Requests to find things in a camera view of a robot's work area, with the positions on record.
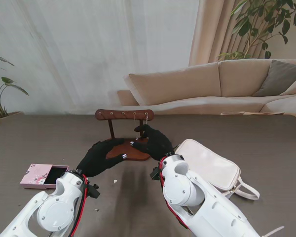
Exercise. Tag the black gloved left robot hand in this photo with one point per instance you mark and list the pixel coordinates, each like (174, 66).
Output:
(96, 158)

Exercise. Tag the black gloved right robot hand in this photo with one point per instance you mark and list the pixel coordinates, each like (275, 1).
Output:
(155, 143)

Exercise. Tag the white leather handbag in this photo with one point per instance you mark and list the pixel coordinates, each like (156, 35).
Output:
(207, 160)

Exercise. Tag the pink floral jewelry box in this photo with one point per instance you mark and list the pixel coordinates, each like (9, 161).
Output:
(35, 172)

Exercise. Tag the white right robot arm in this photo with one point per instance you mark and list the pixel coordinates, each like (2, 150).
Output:
(187, 187)

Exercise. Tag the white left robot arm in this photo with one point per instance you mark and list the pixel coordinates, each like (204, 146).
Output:
(51, 205)

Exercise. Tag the beige sofa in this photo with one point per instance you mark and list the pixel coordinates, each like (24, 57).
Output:
(187, 84)

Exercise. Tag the potted broad-leaf plant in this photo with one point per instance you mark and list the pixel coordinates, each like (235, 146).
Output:
(7, 115)

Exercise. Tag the white sheer curtain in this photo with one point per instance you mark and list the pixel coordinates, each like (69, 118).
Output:
(88, 49)

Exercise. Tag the beige curtain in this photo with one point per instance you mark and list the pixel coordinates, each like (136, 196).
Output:
(209, 32)

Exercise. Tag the grey sofa cushion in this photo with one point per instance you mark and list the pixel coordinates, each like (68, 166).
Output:
(278, 79)

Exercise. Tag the tall dark-leaved house plant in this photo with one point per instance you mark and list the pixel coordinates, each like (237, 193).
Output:
(244, 26)

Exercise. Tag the white zip tie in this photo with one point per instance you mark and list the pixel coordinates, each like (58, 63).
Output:
(273, 230)

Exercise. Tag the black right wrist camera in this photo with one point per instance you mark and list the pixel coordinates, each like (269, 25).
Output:
(154, 174)

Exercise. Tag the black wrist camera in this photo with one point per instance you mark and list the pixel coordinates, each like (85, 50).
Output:
(154, 174)
(93, 192)

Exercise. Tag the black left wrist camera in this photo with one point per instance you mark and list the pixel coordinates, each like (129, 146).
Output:
(93, 192)

